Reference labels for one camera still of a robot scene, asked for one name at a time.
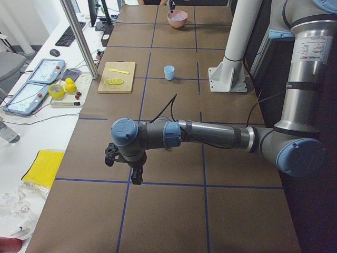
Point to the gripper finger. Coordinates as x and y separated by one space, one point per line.
172 5

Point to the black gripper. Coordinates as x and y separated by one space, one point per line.
136 164

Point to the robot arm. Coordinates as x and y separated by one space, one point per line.
292 145

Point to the pink bowl of ice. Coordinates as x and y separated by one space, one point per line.
177 19

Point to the light blue cup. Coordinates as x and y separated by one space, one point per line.
169 72

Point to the black monitor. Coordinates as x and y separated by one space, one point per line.
94 7

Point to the yellow plastic knife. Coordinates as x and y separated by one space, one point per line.
119 71

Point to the bamboo cutting board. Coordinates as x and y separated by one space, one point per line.
127 85

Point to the lemon slice four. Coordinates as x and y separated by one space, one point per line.
119 81

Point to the yellow cloth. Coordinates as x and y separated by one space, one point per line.
44 168

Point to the white tray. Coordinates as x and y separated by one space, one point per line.
69 100

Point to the spare strawberry on bench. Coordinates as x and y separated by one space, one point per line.
78 95

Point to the black keyboard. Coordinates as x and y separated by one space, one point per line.
66 39

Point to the yellow lemon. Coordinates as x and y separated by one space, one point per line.
69 81
70 88

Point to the yellow tape roll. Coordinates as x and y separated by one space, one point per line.
56 91

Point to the plastic bag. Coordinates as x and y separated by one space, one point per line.
21 209

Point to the black computer mouse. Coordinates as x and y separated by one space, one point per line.
54 52

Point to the lower teach pendant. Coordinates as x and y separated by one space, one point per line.
27 99

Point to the teach pendant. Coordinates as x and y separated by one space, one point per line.
47 71
27 99

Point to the clear water bottle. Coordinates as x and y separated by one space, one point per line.
8 134

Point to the upper teach pendant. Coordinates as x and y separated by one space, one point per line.
47 71

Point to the white camera pole base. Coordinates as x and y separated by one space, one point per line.
229 75

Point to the aluminium frame post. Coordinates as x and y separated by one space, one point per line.
79 36

